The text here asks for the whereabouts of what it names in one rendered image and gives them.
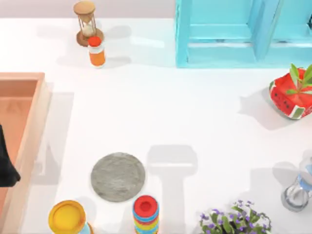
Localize round grey coaster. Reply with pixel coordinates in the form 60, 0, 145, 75
90, 152, 146, 202

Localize orange bottle with red cap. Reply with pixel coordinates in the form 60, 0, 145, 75
87, 36, 107, 68

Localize light blue rack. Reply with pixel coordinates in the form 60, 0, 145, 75
175, 0, 312, 69

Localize wooden hourglass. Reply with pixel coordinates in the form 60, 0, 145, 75
73, 0, 105, 47

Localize purple flower plant pot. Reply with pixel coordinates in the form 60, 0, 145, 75
199, 199, 272, 234

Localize watermelon pattern plant pot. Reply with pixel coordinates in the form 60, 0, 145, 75
269, 62, 312, 120

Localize salmon-coloured shallow box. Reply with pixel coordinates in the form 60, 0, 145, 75
0, 72, 46, 234

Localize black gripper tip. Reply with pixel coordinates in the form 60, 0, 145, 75
0, 124, 21, 188

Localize glass and blue hourglass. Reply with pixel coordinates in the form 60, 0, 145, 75
280, 150, 312, 212

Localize red-topped coloured ring stack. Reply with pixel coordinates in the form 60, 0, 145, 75
132, 195, 160, 234

